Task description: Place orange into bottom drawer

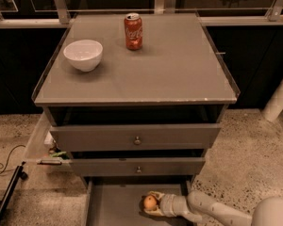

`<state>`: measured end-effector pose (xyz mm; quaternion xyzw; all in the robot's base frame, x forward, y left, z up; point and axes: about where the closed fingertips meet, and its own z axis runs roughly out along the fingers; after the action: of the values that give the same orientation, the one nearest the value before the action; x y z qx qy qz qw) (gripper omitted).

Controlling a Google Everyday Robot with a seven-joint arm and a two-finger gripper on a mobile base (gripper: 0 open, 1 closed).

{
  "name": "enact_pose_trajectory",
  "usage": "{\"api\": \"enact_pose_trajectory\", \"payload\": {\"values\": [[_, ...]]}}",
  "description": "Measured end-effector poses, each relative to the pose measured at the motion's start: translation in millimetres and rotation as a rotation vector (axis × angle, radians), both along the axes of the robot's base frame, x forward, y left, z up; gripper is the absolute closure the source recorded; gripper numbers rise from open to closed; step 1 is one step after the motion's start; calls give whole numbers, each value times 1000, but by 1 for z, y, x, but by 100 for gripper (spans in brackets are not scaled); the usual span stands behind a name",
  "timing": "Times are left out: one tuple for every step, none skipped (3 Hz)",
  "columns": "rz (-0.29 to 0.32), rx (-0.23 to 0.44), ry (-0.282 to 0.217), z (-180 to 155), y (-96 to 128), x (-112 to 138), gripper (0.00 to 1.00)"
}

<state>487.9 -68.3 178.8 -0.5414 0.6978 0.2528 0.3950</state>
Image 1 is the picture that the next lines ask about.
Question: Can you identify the white diagonal post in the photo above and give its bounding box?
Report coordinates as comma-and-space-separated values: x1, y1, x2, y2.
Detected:
262, 79, 283, 121

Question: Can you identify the grey drawer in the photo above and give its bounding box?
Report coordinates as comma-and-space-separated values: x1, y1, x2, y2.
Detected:
81, 176, 194, 226
70, 157, 205, 177
50, 123, 221, 152

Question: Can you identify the grey drawer cabinet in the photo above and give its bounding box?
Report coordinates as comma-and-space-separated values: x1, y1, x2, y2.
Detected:
31, 12, 241, 226

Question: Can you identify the red Coca-Cola can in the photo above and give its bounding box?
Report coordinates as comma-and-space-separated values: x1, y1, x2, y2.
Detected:
124, 12, 142, 50

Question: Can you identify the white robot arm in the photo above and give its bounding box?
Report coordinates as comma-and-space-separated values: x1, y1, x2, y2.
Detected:
143, 190, 283, 226

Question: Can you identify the clear acrylic side tray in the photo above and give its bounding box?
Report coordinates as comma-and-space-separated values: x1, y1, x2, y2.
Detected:
23, 114, 72, 173

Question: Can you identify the black cable on floor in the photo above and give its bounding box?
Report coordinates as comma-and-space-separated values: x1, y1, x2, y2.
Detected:
0, 144, 26, 176

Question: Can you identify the black stand leg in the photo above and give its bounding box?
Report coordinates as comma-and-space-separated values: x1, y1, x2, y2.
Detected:
0, 165, 27, 221

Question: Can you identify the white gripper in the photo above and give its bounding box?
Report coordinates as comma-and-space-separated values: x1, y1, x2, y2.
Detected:
143, 191, 175, 218

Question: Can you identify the bottom grey drawer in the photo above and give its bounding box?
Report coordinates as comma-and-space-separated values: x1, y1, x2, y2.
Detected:
81, 176, 194, 226

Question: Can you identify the top grey drawer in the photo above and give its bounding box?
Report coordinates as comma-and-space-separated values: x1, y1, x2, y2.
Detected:
50, 123, 221, 152

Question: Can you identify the orange fruit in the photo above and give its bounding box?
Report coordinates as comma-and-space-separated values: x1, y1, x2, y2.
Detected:
143, 195, 158, 211

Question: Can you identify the middle grey drawer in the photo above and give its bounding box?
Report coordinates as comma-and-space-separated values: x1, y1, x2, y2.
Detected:
70, 157, 205, 177

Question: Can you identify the white ceramic bowl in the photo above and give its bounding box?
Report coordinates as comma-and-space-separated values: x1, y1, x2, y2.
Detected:
63, 40, 103, 72

